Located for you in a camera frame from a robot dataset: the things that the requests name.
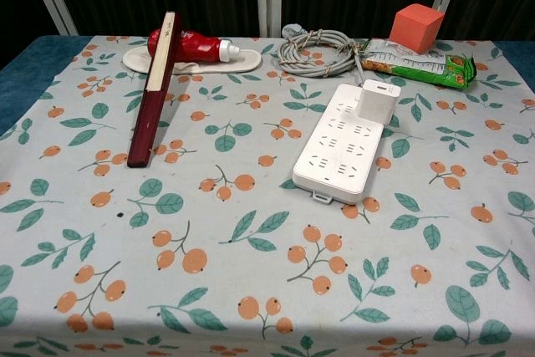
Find white power strip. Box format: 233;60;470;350
292;83;386;207

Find white plug adapter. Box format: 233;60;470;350
354;79;402;124

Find white fabric insole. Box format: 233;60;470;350
122;46;262;75

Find red plastic bottle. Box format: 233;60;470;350
146;28;241;66

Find dark red book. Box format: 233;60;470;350
126;11;182;171

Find green snack packet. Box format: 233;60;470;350
359;38;477;90

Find orange foam cube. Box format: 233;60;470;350
389;3;446;56

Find grey cable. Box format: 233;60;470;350
277;24;365;84

